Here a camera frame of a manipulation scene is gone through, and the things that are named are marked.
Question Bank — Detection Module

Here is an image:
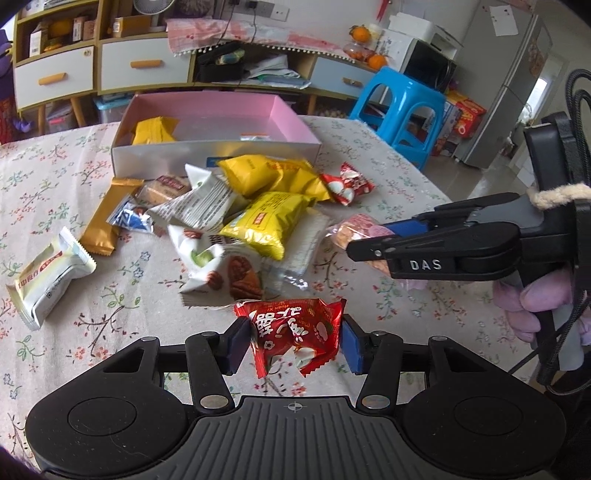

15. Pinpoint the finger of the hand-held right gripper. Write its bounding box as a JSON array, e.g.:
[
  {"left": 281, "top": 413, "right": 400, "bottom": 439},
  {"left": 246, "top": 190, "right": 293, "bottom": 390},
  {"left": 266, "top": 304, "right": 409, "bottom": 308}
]
[
  {"left": 345, "top": 224, "right": 468, "bottom": 265},
  {"left": 377, "top": 192, "right": 483, "bottom": 238}
]

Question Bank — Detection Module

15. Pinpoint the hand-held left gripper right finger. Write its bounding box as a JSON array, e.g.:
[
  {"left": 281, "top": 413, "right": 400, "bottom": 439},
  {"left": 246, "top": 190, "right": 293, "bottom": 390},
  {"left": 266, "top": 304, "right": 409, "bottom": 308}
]
[{"left": 342, "top": 315, "right": 486, "bottom": 415}]

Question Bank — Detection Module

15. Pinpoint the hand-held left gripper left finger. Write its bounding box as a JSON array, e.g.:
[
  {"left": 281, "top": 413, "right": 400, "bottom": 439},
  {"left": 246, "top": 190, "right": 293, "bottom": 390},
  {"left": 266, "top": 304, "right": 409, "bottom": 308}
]
[{"left": 99, "top": 318, "right": 253, "bottom": 415}]

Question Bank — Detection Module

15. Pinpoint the pink snack packet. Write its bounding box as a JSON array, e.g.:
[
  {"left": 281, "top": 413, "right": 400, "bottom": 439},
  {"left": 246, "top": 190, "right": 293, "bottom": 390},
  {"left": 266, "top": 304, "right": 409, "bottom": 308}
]
[{"left": 325, "top": 213, "right": 394, "bottom": 278}]

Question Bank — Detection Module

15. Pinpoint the red snack packet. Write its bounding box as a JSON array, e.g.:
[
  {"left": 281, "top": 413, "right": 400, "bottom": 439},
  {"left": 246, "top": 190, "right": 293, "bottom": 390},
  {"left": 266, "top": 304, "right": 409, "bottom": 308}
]
[
  {"left": 235, "top": 298, "right": 347, "bottom": 380},
  {"left": 320, "top": 162, "right": 375, "bottom": 206}
]

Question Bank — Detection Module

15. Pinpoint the white walnut snack packet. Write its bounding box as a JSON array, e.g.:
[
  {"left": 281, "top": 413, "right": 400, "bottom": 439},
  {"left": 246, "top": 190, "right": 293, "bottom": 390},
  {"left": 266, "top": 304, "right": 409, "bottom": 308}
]
[
  {"left": 167, "top": 224, "right": 228, "bottom": 296},
  {"left": 181, "top": 247, "right": 265, "bottom": 309}
]

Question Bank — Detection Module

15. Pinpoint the clear plastic snack packet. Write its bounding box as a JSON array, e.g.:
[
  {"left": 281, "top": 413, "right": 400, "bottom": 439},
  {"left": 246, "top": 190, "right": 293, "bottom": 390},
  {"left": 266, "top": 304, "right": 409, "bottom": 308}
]
[{"left": 262, "top": 212, "right": 331, "bottom": 289}]

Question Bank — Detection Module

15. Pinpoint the yellow snack packet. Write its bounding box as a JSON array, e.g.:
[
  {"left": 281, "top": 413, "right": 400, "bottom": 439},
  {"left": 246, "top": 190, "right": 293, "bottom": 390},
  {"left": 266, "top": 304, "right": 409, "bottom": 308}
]
[
  {"left": 219, "top": 191, "right": 313, "bottom": 262},
  {"left": 130, "top": 116, "right": 180, "bottom": 147},
  {"left": 217, "top": 154, "right": 279, "bottom": 200},
  {"left": 265, "top": 159, "right": 331, "bottom": 204}
]

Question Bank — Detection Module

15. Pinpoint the white green snack packet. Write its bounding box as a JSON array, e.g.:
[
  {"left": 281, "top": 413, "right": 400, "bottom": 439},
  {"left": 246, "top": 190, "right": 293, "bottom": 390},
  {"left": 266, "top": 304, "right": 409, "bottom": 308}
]
[{"left": 148, "top": 164, "right": 250, "bottom": 232}]

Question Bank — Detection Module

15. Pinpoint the small blue white packet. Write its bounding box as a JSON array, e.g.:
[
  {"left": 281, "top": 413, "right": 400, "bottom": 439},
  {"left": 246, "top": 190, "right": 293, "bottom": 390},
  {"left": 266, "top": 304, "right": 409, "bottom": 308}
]
[{"left": 106, "top": 203, "right": 156, "bottom": 235}]

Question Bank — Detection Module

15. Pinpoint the pink cardboard box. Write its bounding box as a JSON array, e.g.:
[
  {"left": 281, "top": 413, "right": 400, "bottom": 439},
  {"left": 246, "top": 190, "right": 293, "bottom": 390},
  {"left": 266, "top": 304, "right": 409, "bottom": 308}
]
[{"left": 111, "top": 91, "right": 323, "bottom": 181}]

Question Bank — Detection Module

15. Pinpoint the person's right hand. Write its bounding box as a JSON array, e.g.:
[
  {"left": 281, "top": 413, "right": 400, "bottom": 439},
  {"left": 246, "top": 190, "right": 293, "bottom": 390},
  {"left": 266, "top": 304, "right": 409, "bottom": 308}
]
[{"left": 492, "top": 268, "right": 577, "bottom": 343}]

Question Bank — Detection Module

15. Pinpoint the floral tablecloth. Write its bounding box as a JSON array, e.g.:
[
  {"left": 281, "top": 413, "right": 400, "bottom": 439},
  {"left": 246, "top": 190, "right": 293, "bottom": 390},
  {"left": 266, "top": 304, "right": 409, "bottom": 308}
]
[{"left": 0, "top": 114, "right": 546, "bottom": 464}]

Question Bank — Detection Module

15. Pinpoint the red yellow carton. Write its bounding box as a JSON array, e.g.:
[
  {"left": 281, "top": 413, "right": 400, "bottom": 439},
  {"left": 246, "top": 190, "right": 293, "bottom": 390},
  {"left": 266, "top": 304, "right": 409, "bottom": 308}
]
[{"left": 434, "top": 89, "right": 488, "bottom": 158}]

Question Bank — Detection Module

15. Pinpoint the blue plastic stool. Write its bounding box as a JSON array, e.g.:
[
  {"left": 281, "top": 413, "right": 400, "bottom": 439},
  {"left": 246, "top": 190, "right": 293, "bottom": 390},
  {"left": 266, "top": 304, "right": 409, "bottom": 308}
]
[{"left": 348, "top": 65, "right": 447, "bottom": 169}]

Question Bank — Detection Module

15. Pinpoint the grey refrigerator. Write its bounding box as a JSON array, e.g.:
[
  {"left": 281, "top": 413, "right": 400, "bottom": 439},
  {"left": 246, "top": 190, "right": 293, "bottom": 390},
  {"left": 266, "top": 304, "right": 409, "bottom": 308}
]
[{"left": 454, "top": 0, "right": 553, "bottom": 169}]

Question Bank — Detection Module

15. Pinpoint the grey blue drawer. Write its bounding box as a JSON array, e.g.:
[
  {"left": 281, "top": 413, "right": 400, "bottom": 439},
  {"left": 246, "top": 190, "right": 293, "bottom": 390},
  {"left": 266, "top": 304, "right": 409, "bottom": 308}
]
[{"left": 308, "top": 57, "right": 380, "bottom": 100}]

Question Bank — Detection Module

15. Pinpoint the microwave oven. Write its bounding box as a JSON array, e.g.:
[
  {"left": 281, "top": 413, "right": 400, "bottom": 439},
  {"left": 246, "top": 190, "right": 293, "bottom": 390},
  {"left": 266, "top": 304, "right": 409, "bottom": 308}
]
[{"left": 380, "top": 30, "right": 458, "bottom": 93}]

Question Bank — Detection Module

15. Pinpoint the low wooden cabinet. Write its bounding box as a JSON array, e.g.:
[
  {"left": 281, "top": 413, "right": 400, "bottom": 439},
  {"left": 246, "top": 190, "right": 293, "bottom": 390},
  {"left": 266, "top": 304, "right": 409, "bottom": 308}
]
[{"left": 193, "top": 41, "right": 385, "bottom": 116}]

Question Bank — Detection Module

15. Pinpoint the clear cracker packet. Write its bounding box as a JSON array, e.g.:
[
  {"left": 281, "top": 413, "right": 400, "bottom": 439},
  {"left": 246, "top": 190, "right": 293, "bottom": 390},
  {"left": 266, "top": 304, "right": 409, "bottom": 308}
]
[{"left": 133, "top": 174, "right": 193, "bottom": 206}]

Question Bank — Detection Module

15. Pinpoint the long brown snack packet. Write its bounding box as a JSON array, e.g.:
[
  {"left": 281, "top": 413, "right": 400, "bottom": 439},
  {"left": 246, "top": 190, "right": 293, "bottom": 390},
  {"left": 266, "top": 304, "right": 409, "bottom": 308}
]
[{"left": 79, "top": 177, "right": 145, "bottom": 256}]

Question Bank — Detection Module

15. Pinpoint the white box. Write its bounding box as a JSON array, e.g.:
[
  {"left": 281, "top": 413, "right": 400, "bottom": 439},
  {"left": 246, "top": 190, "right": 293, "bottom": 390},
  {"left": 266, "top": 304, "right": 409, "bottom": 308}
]
[{"left": 387, "top": 13, "right": 465, "bottom": 47}]

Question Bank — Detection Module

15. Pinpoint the pile of papers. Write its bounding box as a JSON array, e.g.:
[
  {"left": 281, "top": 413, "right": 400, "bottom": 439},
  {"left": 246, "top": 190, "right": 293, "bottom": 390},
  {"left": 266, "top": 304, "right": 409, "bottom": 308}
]
[{"left": 244, "top": 54, "right": 313, "bottom": 89}]

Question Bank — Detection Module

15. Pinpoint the cream white snack packet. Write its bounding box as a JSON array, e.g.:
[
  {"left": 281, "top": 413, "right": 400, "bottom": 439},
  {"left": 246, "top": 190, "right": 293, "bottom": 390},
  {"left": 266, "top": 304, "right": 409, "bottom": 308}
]
[{"left": 5, "top": 226, "right": 97, "bottom": 331}]

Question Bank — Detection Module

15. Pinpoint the white paper note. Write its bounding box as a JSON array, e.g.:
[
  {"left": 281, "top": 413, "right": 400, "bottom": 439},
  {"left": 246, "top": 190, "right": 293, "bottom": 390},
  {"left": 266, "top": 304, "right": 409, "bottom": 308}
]
[{"left": 489, "top": 4, "right": 520, "bottom": 38}]

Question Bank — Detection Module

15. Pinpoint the black bag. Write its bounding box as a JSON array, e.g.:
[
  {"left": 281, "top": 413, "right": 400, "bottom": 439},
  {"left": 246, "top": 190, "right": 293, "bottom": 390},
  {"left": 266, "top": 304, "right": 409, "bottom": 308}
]
[{"left": 196, "top": 43, "right": 246, "bottom": 84}]

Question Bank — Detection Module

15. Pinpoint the pink patterned cloth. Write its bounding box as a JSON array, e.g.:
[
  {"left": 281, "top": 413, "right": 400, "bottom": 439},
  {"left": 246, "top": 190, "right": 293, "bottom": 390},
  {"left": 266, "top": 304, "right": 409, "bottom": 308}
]
[{"left": 165, "top": 18, "right": 352, "bottom": 59}]

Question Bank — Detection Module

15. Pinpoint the clear storage bin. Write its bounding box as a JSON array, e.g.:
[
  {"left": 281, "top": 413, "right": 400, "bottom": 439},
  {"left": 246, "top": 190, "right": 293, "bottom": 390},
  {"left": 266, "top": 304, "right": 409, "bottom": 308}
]
[{"left": 94, "top": 92, "right": 135, "bottom": 125}]

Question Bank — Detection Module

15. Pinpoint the desk fan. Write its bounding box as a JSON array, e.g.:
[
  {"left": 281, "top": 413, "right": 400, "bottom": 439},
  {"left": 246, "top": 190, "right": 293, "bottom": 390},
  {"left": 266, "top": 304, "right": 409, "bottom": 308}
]
[{"left": 133, "top": 0, "right": 177, "bottom": 31}]

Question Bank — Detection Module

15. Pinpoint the purple bag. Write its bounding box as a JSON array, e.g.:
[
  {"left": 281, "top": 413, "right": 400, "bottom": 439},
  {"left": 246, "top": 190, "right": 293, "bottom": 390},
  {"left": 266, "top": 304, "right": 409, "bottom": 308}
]
[{"left": 0, "top": 27, "right": 20, "bottom": 145}]

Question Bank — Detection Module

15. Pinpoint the beige fuzzy strap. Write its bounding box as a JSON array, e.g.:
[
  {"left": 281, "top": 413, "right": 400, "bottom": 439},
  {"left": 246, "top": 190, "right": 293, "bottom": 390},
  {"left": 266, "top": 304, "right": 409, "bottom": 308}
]
[{"left": 530, "top": 184, "right": 591, "bottom": 209}]

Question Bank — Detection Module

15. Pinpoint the black cable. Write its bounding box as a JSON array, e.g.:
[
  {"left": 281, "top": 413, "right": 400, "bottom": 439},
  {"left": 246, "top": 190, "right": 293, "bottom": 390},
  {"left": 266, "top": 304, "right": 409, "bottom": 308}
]
[{"left": 508, "top": 68, "right": 591, "bottom": 395}]

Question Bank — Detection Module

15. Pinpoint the wall socket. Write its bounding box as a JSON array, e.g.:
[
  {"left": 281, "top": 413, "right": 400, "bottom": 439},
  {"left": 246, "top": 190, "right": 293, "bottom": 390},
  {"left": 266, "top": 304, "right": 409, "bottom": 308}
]
[{"left": 244, "top": 0, "right": 287, "bottom": 20}]

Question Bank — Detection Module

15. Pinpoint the white drawer with orange handle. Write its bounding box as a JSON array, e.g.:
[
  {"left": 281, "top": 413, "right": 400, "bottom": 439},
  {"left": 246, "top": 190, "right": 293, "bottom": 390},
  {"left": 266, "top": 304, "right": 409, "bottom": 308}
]
[
  {"left": 99, "top": 35, "right": 193, "bottom": 93},
  {"left": 13, "top": 45, "right": 96, "bottom": 110}
]

